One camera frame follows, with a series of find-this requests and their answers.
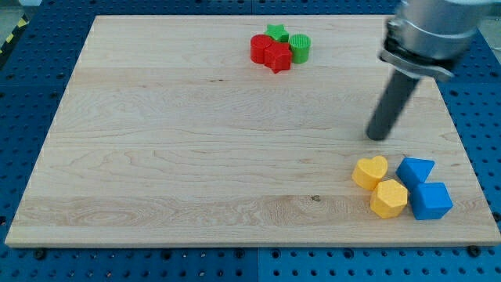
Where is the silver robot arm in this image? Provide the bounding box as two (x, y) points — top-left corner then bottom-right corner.
(379, 0), (494, 81)

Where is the light wooden board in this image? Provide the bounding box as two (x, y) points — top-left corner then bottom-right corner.
(5, 16), (500, 248)

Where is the red star block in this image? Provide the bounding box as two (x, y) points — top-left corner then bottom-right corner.
(264, 42), (292, 74)

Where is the red cylinder block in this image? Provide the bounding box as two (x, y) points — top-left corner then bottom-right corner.
(250, 34), (273, 64)

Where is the green cylinder block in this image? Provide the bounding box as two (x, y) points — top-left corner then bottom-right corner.
(289, 34), (312, 63)

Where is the green star block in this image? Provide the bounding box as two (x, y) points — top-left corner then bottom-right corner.
(265, 24), (290, 42)

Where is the yellow heart block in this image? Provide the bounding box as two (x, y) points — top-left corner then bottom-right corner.
(351, 155), (388, 191)

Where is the yellow hexagon block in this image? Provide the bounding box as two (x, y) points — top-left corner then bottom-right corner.
(369, 179), (408, 219)

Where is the blue triangle block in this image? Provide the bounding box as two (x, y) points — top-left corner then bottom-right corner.
(396, 157), (435, 192)

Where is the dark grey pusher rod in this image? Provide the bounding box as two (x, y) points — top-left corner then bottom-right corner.
(366, 70), (420, 141)

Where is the blue cube block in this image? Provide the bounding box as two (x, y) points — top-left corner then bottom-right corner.
(410, 183), (453, 220)

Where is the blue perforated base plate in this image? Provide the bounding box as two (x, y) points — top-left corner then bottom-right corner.
(1, 0), (500, 281)

